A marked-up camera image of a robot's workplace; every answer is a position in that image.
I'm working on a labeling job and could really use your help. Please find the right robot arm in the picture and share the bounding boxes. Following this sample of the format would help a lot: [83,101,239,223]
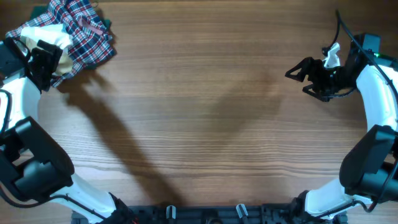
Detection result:
[285,33,397,223]

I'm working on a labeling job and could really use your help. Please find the dark green folded cloth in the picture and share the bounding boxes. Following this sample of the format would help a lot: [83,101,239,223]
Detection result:
[29,6,112,71]

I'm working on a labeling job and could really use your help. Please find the white baby shirt tan sleeves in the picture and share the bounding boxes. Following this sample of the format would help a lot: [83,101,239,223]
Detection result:
[21,24,73,77]

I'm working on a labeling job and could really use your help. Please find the plaid flannel shirt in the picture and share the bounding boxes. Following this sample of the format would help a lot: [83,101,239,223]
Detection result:
[6,0,116,87]

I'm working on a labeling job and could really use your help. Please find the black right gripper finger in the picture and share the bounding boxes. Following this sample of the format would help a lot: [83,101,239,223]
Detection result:
[285,57,314,82]
[302,84,330,102]

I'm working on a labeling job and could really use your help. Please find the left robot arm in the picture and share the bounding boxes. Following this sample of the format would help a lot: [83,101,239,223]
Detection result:
[1,37,138,223]

